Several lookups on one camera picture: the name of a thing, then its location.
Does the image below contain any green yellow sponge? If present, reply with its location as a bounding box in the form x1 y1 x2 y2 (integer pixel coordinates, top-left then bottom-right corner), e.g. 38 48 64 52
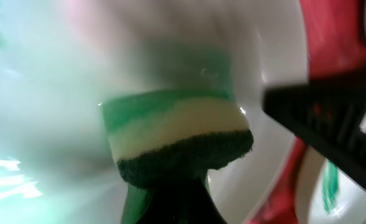
101 88 254 224

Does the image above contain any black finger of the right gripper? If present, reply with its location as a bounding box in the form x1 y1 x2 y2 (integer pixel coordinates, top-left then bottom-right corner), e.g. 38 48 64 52
262 67 366 191

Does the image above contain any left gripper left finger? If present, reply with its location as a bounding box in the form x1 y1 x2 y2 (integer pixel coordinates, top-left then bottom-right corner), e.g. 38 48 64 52
136 183 183 224

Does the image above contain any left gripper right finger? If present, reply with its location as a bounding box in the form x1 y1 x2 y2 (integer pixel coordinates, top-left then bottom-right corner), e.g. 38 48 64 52
185 179 227 224

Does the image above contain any red plastic tray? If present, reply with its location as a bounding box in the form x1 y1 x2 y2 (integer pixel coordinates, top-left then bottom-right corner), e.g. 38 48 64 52
248 0 366 224

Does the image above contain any white plate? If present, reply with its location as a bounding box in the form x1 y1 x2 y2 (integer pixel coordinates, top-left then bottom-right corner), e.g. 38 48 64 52
0 1 308 223
295 147 366 224

